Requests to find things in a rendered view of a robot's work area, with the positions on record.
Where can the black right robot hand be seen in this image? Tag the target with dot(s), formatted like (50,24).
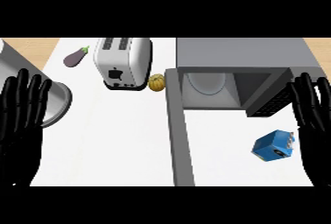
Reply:
(314,131)

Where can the grey metal appliance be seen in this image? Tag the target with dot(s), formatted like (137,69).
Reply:
(44,87)

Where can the white toaster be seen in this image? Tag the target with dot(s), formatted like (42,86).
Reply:
(123,62)

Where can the purple eggplant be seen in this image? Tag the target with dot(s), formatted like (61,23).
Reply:
(76,57)

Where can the grey microwave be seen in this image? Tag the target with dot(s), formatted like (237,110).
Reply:
(255,75)

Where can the blue milk carton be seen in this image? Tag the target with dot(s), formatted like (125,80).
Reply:
(274,146)

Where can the yellow squash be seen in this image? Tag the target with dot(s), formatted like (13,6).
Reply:
(157,82)

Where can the grey microwave door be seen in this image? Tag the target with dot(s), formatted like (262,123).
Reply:
(180,128)

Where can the white glass microwave plate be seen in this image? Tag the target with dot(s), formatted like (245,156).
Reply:
(209,83)

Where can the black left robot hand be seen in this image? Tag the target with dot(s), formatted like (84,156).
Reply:
(20,131)

